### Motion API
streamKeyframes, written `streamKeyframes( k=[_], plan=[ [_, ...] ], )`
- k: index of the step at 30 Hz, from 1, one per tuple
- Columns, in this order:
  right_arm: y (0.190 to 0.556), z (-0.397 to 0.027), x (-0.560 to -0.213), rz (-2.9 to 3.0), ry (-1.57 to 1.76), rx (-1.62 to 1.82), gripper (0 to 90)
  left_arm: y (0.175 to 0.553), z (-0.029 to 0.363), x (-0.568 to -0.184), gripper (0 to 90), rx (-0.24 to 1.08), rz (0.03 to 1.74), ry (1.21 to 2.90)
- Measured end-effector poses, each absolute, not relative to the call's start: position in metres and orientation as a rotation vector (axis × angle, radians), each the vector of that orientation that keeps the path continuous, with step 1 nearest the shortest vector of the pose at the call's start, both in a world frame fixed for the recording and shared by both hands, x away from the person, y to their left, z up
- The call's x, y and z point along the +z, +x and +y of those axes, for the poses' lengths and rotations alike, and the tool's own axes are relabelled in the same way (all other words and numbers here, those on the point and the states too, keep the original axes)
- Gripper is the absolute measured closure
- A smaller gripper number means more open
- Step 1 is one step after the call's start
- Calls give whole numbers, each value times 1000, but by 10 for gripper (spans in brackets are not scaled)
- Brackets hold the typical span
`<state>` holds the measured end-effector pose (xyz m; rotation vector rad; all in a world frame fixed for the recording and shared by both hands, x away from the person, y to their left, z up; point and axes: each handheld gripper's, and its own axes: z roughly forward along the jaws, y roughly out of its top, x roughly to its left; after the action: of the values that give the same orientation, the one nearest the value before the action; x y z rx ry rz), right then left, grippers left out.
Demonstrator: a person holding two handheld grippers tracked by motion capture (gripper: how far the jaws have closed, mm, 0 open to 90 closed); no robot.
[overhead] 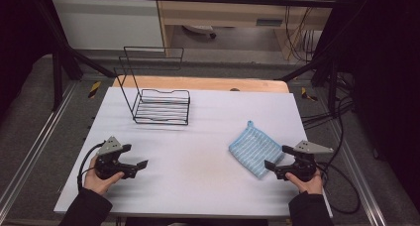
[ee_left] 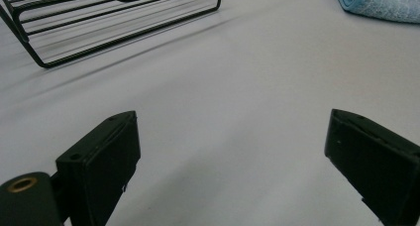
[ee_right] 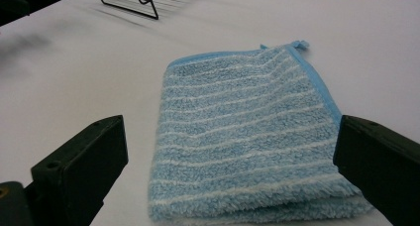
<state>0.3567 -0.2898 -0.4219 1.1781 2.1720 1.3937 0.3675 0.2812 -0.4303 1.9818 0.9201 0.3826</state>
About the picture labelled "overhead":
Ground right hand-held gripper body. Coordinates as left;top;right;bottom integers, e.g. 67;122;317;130
285;140;335;183

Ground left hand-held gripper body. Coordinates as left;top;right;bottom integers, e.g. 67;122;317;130
94;136;133;181

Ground blue striped cloth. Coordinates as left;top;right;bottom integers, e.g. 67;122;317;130
228;120;285;179

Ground person's right hand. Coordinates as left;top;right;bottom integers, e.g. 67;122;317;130
284;168;324;196

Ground person's left hand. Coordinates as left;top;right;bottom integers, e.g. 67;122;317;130
82;155;126;196

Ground white table cover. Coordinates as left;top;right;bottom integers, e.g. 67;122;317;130
53;86;334;219

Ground wooden table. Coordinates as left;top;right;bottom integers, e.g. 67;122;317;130
112;74;290;94

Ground black curtain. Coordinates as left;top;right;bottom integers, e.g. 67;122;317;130
325;0;420;205
0;0;55;116

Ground white cabinet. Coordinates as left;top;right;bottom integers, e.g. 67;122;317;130
50;0;165;51

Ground office chair base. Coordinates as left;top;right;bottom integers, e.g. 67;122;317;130
182;24;218;40

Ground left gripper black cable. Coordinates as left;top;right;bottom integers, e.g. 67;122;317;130
76;141;107;192

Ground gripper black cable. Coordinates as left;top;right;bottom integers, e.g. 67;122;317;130
315;96;362;216
76;141;107;192

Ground black wire rack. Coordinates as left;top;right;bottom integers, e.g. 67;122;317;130
113;46;192;126

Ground bundle of floor cables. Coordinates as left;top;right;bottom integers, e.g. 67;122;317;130
299;95;355;130

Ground aluminium rail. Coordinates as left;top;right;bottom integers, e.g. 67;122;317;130
0;81;79;214
325;118;388;226

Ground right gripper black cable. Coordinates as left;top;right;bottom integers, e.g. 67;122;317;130
315;96;362;216

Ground hanging desk cables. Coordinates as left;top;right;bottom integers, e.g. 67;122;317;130
284;5;319;62

